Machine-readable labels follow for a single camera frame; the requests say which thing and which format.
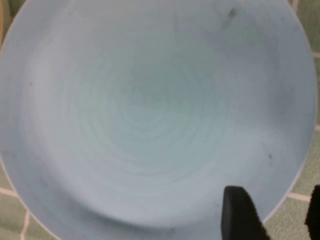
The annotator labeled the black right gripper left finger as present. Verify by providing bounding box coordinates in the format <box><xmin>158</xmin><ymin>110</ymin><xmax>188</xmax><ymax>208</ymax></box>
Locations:
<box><xmin>221</xmin><ymin>185</ymin><xmax>266</xmax><ymax>240</ymax></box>

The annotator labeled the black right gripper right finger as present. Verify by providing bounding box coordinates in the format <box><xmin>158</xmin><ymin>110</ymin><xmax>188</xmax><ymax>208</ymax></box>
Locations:
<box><xmin>304</xmin><ymin>184</ymin><xmax>320</xmax><ymax>240</ymax></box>

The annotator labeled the light blue plastic plate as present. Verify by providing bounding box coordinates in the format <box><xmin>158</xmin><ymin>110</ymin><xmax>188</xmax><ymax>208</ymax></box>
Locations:
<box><xmin>0</xmin><ymin>0</ymin><xmax>318</xmax><ymax>240</ymax></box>

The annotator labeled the green checkered tablecloth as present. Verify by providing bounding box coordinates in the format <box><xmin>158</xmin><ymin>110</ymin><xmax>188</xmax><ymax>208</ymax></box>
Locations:
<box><xmin>0</xmin><ymin>0</ymin><xmax>320</xmax><ymax>240</ymax></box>

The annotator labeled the white plastic plate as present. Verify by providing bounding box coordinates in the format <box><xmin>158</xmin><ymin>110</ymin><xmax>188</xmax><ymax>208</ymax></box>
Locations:
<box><xmin>1</xmin><ymin>0</ymin><xmax>25</xmax><ymax>38</ymax></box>

